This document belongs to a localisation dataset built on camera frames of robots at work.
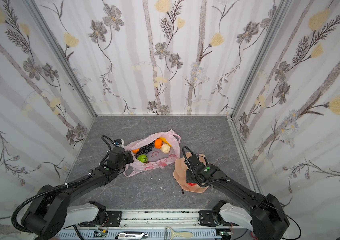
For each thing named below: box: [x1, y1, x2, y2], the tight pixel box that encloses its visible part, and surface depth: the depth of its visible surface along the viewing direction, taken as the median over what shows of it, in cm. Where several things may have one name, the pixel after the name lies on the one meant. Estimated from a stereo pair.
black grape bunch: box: [134, 141, 155, 158], surface depth 98 cm
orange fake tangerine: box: [154, 138, 163, 149], surface depth 100 cm
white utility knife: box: [114, 231, 149, 240], surface depth 70 cm
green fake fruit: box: [136, 154, 148, 164], surface depth 92 cm
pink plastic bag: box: [123, 129, 181, 178], surface depth 93 cm
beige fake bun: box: [160, 143, 171, 154], surface depth 98 cm
